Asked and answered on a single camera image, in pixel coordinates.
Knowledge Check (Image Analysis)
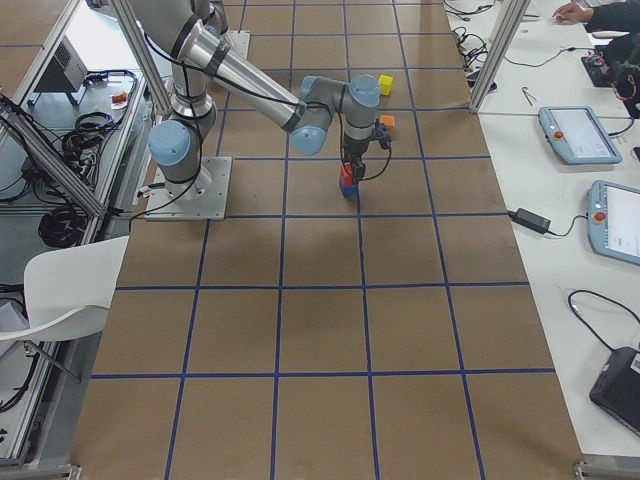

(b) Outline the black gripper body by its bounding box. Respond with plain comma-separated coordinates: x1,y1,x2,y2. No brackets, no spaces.
341,122,391,164

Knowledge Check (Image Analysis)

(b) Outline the red wooden block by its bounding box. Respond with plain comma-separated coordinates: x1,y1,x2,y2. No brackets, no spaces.
339,164,353,188

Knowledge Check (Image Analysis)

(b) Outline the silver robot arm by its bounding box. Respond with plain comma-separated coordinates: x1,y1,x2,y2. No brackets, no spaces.
148,65,217,203
132,1,392,185

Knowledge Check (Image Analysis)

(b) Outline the blue wooden block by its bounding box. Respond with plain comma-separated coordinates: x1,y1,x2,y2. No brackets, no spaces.
339,182,359,198

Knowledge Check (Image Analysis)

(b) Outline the orange wooden block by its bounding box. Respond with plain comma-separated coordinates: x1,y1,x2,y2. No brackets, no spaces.
379,114,396,137

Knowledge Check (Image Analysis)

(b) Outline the yellow wooden block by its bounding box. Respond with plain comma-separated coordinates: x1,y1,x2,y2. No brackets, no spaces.
378,74,394,96

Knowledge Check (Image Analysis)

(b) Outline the person's hand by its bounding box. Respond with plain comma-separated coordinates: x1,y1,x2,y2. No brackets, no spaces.
552,2,594,24

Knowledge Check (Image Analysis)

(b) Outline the black power adapter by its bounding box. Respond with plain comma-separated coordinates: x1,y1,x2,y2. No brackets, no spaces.
508,208,551,234

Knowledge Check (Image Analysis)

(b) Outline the upper teach pendant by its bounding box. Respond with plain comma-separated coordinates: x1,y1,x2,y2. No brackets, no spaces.
537,106,622,165

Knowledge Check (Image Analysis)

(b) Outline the teach pendant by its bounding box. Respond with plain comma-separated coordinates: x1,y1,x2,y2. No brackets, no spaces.
537,106,622,165
587,180,639,265

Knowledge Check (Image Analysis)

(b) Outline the lower teach pendant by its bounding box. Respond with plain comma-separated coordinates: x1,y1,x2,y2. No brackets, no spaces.
587,180,639,265

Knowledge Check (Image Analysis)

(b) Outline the grey control box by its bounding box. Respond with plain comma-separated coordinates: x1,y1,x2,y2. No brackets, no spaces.
34,35,89,106

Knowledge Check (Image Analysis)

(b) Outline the white plastic chair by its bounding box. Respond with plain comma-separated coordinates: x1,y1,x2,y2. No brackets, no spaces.
1,236,129,342

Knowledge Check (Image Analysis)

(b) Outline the black laptop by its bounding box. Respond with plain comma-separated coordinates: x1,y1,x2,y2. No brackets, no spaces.
589,347,639,435

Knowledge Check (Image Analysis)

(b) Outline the aluminium frame post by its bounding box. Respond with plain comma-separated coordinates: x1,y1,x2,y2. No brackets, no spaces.
469,0,530,114

